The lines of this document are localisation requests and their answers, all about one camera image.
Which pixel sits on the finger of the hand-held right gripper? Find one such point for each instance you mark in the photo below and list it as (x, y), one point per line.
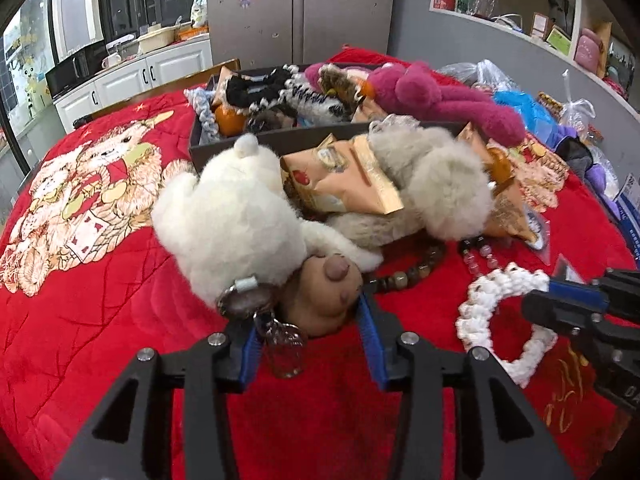
(555, 310)
(580, 292)

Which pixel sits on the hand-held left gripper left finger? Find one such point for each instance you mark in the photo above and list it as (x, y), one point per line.
(249, 365)

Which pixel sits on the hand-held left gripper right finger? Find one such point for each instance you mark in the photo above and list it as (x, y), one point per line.
(372, 345)

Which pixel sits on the brown capybara plush toy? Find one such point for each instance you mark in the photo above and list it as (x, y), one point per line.
(320, 305)

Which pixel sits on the white knit scrunchie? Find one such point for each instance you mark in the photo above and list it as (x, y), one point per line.
(480, 305)

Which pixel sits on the black cardboard box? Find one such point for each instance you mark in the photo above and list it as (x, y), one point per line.
(210, 152)

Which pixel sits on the triangular brown paper packet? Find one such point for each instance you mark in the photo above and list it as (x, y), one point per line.
(472, 140)
(230, 74)
(507, 210)
(365, 107)

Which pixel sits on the dark brown furry scrunchie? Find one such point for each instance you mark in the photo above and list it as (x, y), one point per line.
(272, 120)

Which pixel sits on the black white striped scrunchie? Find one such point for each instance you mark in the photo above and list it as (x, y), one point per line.
(315, 102)

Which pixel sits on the pink plush toy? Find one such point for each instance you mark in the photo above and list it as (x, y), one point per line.
(425, 90)

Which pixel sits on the brown knit scrunchie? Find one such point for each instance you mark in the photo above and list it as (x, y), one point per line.
(340, 82)

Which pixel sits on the black scrunchie white lace edge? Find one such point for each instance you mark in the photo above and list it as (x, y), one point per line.
(250, 87)

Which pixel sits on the clear plastic wrapper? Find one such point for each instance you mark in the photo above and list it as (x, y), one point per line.
(537, 232)

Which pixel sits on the blue white paper bag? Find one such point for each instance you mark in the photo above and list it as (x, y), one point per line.
(631, 220)

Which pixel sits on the purple cloth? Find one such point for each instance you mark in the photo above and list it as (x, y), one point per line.
(600, 175)

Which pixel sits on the black cloth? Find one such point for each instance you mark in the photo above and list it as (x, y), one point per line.
(574, 155)

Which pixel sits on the white plush toy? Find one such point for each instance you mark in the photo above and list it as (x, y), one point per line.
(235, 220)

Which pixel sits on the red printed blanket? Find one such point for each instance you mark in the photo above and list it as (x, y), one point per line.
(100, 310)

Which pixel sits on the beige plush toy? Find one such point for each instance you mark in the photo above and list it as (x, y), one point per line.
(440, 190)

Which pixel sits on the brown snack bag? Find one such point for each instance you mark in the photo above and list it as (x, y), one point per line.
(350, 180)

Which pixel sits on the knotted clear plastic bag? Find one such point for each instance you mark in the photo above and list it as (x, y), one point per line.
(577, 110)

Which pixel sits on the blue plastic bag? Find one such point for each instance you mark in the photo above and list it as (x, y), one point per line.
(525, 107)

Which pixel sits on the patterned food packet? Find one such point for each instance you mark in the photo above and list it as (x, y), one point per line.
(550, 101)

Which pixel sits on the pink bag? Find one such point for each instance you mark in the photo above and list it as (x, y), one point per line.
(587, 50)

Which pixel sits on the green framed card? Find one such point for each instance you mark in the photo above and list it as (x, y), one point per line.
(557, 40)

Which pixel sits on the light blue scrunchie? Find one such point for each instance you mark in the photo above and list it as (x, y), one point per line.
(202, 110)

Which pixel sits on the brown framed card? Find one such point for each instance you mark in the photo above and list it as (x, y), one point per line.
(539, 25)

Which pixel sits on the white kitchen cabinets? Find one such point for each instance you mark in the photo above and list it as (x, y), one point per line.
(165, 67)

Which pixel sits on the white mug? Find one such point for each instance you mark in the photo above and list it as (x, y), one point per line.
(111, 61)

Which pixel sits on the tray of orange food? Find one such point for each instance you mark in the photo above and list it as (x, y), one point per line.
(191, 33)

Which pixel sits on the cream pot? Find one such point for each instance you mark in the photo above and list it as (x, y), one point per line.
(155, 41)

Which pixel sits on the black microwave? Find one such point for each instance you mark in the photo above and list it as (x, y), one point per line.
(75, 70)

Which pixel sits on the grey double door refrigerator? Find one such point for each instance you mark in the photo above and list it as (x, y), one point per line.
(300, 10)

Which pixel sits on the glass sliding door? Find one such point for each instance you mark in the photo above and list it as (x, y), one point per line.
(25, 60)

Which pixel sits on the dark glass wall cabinet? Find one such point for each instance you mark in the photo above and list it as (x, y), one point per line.
(150, 0)

